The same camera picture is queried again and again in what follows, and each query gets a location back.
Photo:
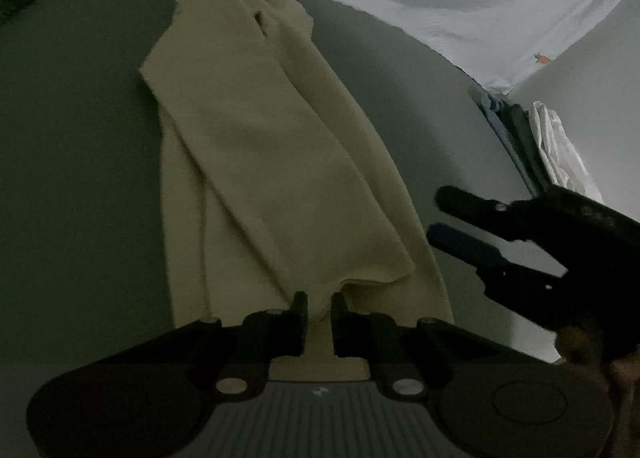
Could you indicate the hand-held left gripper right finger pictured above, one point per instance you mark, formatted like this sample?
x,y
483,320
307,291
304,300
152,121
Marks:
x,y
338,320

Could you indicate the person's right hand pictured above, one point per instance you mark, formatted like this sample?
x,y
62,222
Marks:
x,y
577,345

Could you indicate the cream cloth garment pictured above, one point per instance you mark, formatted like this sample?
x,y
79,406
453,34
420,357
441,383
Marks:
x,y
260,147

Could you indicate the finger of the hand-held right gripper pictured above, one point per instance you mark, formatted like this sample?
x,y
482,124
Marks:
x,y
475,205
460,240

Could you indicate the white crumpled garment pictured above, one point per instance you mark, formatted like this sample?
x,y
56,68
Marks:
x,y
562,152

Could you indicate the dark grey folded garment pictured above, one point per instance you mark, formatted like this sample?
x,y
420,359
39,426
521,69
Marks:
x,y
525,147

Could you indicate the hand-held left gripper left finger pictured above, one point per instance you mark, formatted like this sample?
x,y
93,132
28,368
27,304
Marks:
x,y
300,320

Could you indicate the light blue folded garment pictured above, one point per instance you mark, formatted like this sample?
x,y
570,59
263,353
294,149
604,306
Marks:
x,y
492,110

